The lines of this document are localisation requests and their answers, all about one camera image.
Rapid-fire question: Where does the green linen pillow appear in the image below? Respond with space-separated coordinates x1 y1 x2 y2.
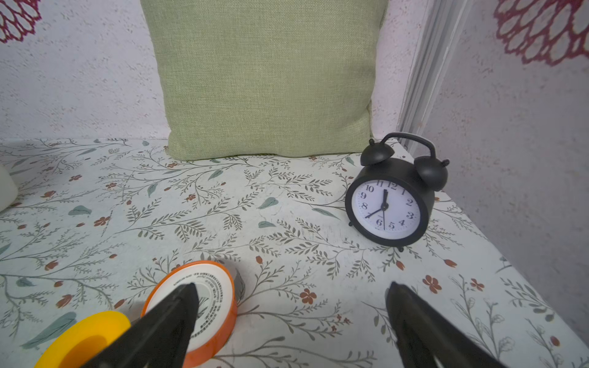
141 1 388 160

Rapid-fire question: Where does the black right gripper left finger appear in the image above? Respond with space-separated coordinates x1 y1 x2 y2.
84 283 199 367

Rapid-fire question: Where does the orange white sealing tape roll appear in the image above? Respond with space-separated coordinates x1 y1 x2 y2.
142 261 237 367

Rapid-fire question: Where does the yellow tape roll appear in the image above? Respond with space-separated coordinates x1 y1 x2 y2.
34 311 131 368

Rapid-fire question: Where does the white plastic storage box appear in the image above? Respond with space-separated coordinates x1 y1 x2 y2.
0 165 18 212

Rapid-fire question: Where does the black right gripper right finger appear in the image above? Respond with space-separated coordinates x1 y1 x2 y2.
386 282 503 368

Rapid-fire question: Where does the black twin-bell alarm clock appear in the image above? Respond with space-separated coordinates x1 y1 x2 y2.
345 132 449 248

